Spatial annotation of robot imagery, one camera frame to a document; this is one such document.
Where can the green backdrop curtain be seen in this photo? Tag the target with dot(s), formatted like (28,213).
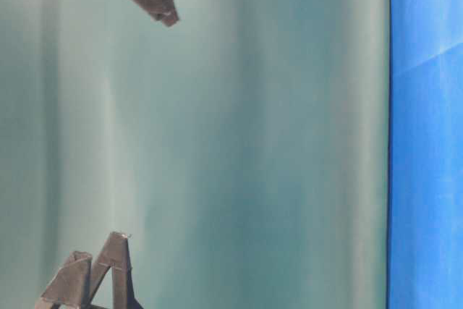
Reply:
(243,150)

